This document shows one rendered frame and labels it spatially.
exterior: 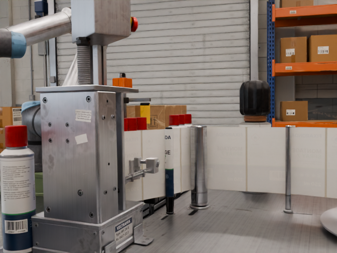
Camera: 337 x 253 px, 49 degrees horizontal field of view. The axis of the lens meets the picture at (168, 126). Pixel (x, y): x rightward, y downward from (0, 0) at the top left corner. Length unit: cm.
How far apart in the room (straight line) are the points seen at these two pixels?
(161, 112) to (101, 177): 109
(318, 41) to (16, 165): 441
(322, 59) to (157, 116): 339
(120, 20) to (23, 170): 47
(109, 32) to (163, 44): 465
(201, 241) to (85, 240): 20
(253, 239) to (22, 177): 40
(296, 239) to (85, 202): 37
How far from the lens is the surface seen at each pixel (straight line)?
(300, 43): 482
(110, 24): 92
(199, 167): 83
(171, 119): 119
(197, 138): 82
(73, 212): 58
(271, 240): 68
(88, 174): 55
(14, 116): 479
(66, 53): 610
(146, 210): 93
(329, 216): 81
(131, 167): 74
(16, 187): 62
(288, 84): 543
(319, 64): 469
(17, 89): 668
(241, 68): 535
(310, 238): 71
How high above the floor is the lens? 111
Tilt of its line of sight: 3 degrees down
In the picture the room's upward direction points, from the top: 1 degrees counter-clockwise
